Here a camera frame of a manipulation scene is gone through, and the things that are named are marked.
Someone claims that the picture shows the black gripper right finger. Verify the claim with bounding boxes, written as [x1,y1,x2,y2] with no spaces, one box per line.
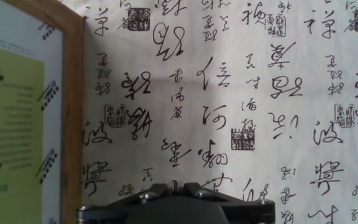
[181,182,275,224]

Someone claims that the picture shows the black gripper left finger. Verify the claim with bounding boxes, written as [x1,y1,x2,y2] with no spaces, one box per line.
[76,182,177,224]

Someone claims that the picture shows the beige calligraphy print cloth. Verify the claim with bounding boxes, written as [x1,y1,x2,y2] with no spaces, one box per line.
[57,0,358,224]

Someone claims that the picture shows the wooden picture frame with stand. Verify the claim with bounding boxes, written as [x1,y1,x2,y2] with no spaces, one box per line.
[0,0,85,224]

